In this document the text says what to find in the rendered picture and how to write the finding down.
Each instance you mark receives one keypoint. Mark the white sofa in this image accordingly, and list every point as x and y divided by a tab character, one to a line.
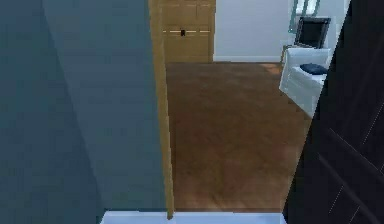
305	80

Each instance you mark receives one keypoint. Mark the dark blue cushion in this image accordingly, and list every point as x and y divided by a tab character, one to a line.
313	69

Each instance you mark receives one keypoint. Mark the black television set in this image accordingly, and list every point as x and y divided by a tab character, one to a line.
312	32

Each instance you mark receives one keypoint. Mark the teal framed window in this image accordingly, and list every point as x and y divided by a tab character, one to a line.
301	13

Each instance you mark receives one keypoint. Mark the black room door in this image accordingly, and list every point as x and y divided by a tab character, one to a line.
346	133

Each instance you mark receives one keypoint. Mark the tan wooden door frame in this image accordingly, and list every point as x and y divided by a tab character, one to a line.
162	110

